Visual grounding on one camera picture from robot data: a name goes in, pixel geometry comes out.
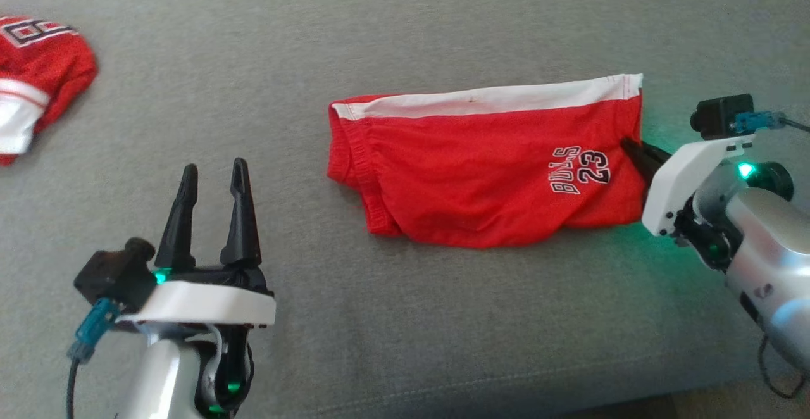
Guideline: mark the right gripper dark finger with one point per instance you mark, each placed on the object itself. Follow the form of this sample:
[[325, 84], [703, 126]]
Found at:
[[645, 149], [645, 169]]

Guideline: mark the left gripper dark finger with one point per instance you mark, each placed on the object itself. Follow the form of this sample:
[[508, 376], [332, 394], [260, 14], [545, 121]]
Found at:
[[179, 229], [242, 229]]

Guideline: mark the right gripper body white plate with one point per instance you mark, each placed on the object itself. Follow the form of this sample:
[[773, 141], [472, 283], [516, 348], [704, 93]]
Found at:
[[680, 178]]

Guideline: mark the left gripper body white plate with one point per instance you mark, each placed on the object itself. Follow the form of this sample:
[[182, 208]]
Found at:
[[202, 302]]

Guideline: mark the red Bulls 23 shorts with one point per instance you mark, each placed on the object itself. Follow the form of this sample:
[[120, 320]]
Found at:
[[474, 172]]

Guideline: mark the red white-sleeved basketball jersey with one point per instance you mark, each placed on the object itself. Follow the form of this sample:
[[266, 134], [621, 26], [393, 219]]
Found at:
[[50, 71]]

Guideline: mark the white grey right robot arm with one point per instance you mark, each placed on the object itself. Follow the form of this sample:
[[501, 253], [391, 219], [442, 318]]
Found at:
[[766, 248]]

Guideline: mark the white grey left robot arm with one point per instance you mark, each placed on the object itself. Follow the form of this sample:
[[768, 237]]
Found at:
[[164, 375]]

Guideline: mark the grey sofa seat cushion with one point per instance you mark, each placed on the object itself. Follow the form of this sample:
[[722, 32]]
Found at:
[[405, 26]]

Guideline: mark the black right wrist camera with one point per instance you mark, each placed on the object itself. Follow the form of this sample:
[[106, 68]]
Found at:
[[718, 115]]

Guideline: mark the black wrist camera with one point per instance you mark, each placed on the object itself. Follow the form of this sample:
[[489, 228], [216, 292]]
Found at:
[[114, 273], [718, 115]]

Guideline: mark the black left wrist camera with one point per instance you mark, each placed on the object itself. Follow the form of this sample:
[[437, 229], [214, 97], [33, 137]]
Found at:
[[114, 273]]

